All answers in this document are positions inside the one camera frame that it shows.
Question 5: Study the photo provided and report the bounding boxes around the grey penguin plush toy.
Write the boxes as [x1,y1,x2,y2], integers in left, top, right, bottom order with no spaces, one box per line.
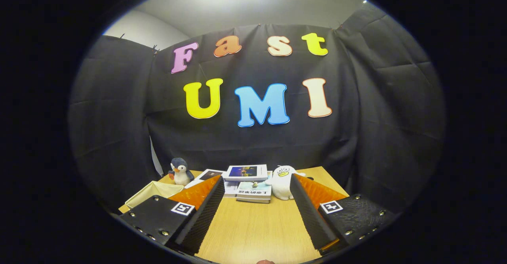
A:
[168,158,194,186]

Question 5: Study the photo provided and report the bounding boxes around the black backdrop cloth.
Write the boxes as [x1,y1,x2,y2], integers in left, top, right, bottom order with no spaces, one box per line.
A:
[67,2,448,217]

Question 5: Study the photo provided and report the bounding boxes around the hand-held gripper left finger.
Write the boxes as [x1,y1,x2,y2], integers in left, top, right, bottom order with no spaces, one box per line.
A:
[119,175,225,256]

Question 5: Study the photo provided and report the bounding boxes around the white book with portrait cover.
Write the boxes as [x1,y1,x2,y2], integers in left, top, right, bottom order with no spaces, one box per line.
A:
[184,169,227,189]

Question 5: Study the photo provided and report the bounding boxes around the thin white text-cover book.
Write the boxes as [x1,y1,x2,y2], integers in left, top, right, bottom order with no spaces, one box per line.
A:
[223,181,240,198]

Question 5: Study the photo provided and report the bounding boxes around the thick book with teal cover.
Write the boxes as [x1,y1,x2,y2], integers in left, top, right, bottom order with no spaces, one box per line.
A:
[236,181,273,200]

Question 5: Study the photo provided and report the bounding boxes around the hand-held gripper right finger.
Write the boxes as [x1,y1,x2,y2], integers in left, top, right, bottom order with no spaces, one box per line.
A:
[290,174,396,256]

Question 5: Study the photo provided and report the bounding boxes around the beige fabric storage box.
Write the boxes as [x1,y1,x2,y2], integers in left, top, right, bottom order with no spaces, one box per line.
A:
[125,181,185,210]

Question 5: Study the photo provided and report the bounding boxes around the book with blue picture cover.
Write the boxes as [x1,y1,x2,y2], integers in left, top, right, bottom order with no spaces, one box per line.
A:
[223,164,269,182]

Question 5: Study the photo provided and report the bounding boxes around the white duck plush toy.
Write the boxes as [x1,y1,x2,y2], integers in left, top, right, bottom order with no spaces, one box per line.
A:
[265,165,306,201]

